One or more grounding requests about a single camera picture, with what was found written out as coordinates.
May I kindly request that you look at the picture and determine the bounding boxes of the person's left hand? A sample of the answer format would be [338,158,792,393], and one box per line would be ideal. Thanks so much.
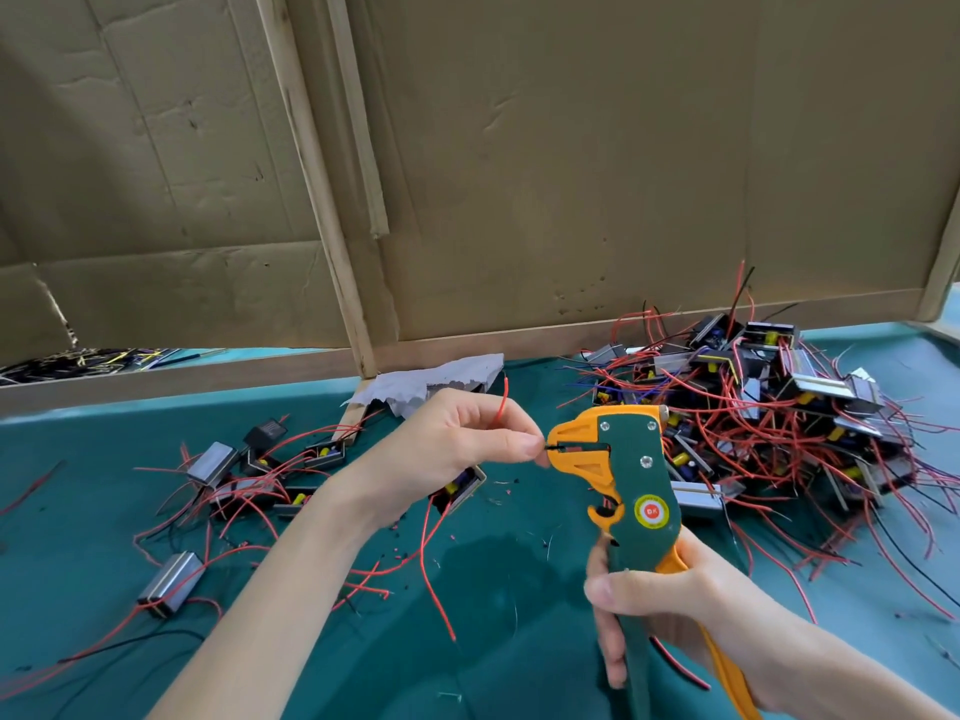
[322,388,551,537]

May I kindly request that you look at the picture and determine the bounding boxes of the person's right hand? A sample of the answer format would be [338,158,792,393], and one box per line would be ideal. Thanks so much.
[585,529,819,717]

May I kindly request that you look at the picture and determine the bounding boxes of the module with red wires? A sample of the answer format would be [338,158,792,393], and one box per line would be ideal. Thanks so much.
[417,377,515,643]

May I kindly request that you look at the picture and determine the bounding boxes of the long red wire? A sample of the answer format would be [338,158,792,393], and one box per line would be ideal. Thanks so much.
[648,637,714,693]

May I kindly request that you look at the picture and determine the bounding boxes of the grey plastic bag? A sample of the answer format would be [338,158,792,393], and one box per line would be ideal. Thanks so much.
[342,352,506,423]

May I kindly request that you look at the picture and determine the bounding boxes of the orange green wire strippers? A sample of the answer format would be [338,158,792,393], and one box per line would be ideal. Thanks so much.
[544,406,764,720]

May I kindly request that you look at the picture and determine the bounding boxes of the pile of wired transformers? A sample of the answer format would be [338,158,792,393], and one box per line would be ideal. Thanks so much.
[0,416,404,702]
[562,262,960,624]

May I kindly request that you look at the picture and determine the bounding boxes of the person's right forearm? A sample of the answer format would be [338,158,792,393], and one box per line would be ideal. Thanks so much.
[777,629,954,720]

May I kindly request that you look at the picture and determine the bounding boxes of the person's left forearm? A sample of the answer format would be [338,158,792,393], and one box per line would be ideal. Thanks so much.
[145,494,377,720]

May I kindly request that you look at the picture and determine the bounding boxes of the thin wooden strip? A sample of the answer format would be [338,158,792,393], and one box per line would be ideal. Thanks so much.
[325,0,392,241]

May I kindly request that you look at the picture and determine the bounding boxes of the smooth brown cardboard panel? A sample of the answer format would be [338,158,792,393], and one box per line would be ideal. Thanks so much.
[352,0,960,342]

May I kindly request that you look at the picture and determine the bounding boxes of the creased brown cardboard panel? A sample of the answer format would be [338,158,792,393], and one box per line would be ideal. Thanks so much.
[0,0,354,366]

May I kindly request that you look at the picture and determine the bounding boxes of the long wooden bottom rail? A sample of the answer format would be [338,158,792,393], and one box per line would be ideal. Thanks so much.
[375,287,924,373]

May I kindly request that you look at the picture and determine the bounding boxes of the short wooden bottom rail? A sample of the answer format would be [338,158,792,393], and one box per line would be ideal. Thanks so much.
[0,349,359,421]

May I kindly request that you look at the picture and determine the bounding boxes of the wide wooden post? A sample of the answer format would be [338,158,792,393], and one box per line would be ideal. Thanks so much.
[255,0,377,376]

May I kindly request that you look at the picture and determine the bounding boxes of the heap of black cables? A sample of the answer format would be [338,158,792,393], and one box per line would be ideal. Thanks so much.
[0,346,204,387]

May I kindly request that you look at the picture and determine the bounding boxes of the wooden corner post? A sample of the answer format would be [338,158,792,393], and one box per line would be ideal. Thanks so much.
[918,194,960,324]

